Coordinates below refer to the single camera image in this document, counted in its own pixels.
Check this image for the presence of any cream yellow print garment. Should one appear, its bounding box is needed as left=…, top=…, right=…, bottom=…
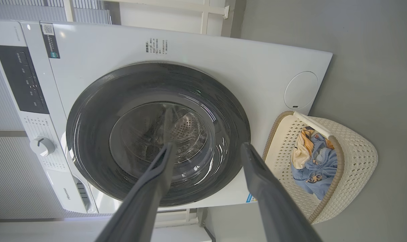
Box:
left=291, top=126, right=335, bottom=170

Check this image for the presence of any white round filter access cover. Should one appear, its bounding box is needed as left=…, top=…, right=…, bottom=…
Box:
left=284, top=71, right=319, bottom=110

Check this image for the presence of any white detergent drawer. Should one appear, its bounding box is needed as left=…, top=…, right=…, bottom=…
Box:
left=45, top=168, right=97, bottom=214

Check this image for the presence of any white front-load washing machine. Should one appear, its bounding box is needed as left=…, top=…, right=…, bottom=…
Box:
left=0, top=19, right=333, bottom=215

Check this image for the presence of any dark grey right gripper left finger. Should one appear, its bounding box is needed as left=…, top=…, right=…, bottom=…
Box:
left=95, top=143, right=177, bottom=242

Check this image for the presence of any white washing machine dial knob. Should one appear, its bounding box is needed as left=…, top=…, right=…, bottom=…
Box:
left=29, top=136, right=56, bottom=157

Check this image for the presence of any round dark washing machine door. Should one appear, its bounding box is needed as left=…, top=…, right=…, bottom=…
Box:
left=66, top=62, right=251, bottom=207

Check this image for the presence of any cream perforated laundry basket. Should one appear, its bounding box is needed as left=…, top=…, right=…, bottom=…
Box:
left=262, top=111, right=379, bottom=225

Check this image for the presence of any blue cartoon print garment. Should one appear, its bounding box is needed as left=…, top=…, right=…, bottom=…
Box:
left=290, top=133, right=338, bottom=201

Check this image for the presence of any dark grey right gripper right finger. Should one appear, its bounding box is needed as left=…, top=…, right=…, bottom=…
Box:
left=240, top=142, right=324, bottom=242

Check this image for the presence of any white metal railing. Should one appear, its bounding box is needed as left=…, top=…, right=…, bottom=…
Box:
left=62, top=0, right=231, bottom=37

